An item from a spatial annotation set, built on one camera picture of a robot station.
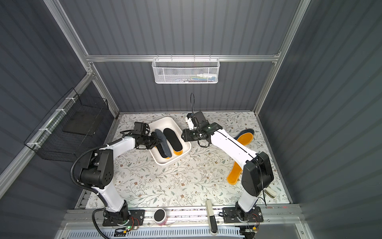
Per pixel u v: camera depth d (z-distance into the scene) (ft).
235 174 2.89
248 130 3.56
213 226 2.19
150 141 2.75
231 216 2.37
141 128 2.55
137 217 2.38
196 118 2.08
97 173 1.61
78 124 2.53
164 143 3.16
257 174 1.47
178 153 3.15
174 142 3.27
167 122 3.60
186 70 4.05
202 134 1.96
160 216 2.29
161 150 3.06
